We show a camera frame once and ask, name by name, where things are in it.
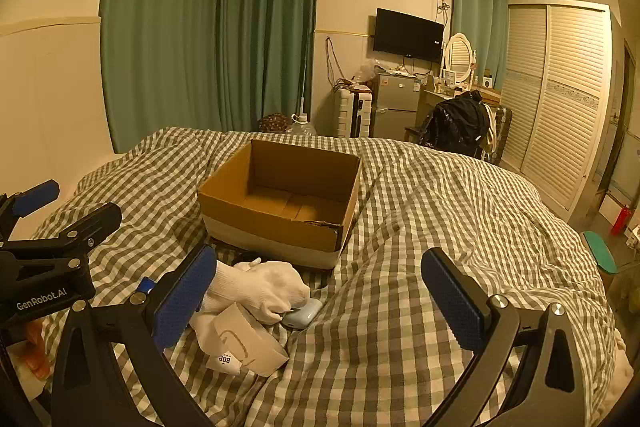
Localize brown patterned bag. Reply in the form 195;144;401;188
257;113;291;134

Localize black wall television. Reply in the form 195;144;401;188
374;8;445;62

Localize white oval mirror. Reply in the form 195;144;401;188
444;33;475;85

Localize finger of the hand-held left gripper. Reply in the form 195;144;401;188
0;179;61;239
0;202;123;277

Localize clear plastic bag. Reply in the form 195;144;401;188
356;59;388;84

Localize black jacket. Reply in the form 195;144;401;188
417;91;493;158

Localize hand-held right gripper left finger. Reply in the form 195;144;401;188
50;243;218;427

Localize light blue earbuds case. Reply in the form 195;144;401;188
281;298;323;329

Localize white flat box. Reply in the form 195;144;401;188
597;192;623;223

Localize green oval board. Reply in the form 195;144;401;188
582;231;617;275

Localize wide green curtain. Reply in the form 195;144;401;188
100;0;225;154

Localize small silver fridge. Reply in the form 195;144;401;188
372;73;421;142

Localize grey checked blanket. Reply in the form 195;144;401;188
30;127;633;427

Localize person's left hand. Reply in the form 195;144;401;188
22;321;53;379

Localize large clear water bottle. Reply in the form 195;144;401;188
287;113;317;136

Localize white ribbed suitcase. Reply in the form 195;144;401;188
334;88;373;138

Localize green window curtain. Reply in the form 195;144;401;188
220;0;321;132

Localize brown cardboard box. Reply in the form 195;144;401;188
196;139;362;270

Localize narrow teal curtain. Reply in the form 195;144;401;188
450;0;510;98

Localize hanging wall cables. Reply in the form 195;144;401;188
325;37;352;88

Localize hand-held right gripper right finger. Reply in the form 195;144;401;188
421;248;586;427

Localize small beige paper box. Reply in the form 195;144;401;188
205;302;291;378

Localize dark suitcase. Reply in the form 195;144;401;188
487;107;513;165

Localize red fire extinguisher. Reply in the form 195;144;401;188
610;204;632;236

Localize dressing table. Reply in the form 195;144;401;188
417;84;501;128

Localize white louvred wardrobe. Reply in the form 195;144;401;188
500;0;613;220

